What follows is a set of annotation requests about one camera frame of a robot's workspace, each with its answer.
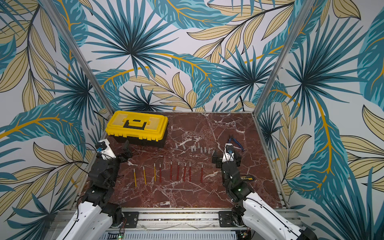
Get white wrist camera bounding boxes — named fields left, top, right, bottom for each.
left=95, top=139, right=116, bottom=161
left=223, top=143, right=235, bottom=162

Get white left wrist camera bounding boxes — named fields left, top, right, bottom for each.
left=95, top=139, right=116, bottom=161

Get yellow black plastic toolbox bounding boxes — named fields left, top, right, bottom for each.
left=106, top=111, right=169, bottom=148

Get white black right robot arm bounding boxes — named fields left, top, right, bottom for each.
left=212, top=150, right=317, bottom=240

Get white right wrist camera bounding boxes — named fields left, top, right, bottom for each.
left=223, top=143, right=235, bottom=162

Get yellow black utility knife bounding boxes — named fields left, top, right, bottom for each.
left=241, top=176, right=256, bottom=182

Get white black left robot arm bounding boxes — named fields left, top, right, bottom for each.
left=57, top=139, right=133, bottom=240

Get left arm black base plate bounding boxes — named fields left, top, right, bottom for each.
left=112, top=212, right=139, bottom=229

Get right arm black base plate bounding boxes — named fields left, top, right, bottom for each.
left=218, top=211, right=245, bottom=228

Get gold carving knife reversed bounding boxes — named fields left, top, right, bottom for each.
left=143, top=166, right=147, bottom=185

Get gold carving knife capped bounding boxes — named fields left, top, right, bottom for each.
left=154, top=163, right=157, bottom=183

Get aluminium front frame rail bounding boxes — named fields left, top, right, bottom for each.
left=44, top=207, right=305, bottom=232

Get red carving knife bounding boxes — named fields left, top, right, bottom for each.
left=183, top=163, right=187, bottom=182
left=176, top=162, right=180, bottom=181
left=170, top=161, right=173, bottom=181
left=189, top=162, right=192, bottom=182

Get blue handled pliers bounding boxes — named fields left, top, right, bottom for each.
left=228, top=136, right=245, bottom=152

